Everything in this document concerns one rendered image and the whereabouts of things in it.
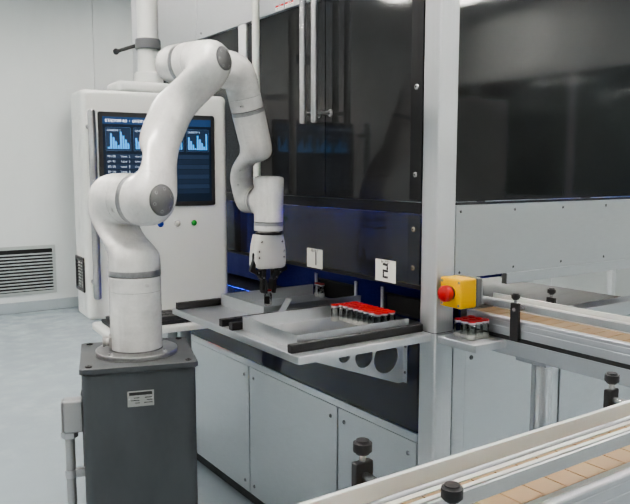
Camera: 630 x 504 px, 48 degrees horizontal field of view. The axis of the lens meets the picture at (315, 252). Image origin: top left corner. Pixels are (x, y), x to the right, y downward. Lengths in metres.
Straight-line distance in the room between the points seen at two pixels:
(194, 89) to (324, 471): 1.25
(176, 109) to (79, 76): 5.46
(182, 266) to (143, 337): 0.85
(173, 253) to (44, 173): 4.61
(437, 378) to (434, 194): 0.47
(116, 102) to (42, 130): 4.63
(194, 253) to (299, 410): 0.65
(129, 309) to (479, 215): 0.90
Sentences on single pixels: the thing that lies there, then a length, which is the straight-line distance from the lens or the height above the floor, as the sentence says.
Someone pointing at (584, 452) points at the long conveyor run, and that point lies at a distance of 0.91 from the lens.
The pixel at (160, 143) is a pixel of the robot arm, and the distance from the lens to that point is 1.71.
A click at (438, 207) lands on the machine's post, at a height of 1.20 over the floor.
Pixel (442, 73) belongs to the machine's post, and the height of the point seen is 1.52.
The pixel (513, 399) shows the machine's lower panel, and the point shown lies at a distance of 2.11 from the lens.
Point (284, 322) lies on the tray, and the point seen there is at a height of 0.89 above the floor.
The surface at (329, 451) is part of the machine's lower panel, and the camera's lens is 2.30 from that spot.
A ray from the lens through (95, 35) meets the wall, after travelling 7.30.
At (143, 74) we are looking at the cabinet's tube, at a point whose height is 1.61.
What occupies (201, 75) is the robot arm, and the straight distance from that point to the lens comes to 1.76.
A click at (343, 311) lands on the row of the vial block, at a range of 1.94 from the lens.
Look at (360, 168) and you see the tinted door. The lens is 2.03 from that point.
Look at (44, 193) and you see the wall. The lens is 7.04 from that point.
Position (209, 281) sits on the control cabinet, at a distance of 2.56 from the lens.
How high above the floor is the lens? 1.29
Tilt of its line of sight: 6 degrees down
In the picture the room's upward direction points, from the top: straight up
